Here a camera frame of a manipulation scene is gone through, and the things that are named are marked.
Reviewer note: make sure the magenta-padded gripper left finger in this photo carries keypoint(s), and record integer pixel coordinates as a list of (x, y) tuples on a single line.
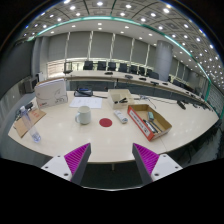
[(77, 159)]

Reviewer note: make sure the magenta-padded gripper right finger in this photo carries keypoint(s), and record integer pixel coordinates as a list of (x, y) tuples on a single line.
[(146, 159)]

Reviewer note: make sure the black pen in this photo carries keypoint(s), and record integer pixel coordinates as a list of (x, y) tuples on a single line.
[(149, 126), (156, 126)]

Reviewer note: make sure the red-edged open cardboard box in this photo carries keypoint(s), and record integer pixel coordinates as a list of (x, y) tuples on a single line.
[(140, 124)]

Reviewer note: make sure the white mug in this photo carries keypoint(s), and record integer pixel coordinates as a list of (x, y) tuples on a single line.
[(84, 115)]

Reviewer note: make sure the flat round red coaster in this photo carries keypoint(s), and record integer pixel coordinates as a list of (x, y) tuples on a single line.
[(105, 122)]

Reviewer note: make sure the white remote control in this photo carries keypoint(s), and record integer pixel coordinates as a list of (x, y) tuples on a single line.
[(120, 116)]

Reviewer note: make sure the white paper sheet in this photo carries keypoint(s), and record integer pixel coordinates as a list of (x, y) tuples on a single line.
[(86, 102)]

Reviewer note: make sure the brown paper envelope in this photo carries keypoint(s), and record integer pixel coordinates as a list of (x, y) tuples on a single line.
[(25, 125)]

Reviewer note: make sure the small black tool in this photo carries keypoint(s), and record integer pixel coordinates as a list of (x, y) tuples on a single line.
[(122, 100)]

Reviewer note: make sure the black oblong device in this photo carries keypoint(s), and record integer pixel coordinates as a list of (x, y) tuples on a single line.
[(181, 105)]

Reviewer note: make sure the black desktop conference unit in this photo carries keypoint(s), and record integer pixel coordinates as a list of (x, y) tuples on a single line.
[(83, 92)]

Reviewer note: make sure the beige divided organizer box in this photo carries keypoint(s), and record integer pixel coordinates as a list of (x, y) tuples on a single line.
[(113, 100)]

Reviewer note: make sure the large white printed carton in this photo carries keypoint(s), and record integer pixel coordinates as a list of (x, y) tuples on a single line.
[(50, 93)]

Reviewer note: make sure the black power strip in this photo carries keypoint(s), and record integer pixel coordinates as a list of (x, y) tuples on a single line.
[(28, 106)]

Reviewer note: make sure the long curved conference desk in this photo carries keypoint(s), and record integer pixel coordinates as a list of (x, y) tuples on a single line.
[(100, 78)]

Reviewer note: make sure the grey box monitor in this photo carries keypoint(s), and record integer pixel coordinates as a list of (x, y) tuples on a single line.
[(30, 85)]

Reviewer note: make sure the row of black office chairs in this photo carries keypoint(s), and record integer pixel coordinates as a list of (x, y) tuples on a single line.
[(111, 66)]

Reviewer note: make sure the group of ceiling lights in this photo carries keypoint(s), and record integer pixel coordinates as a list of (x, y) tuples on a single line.
[(100, 4)]

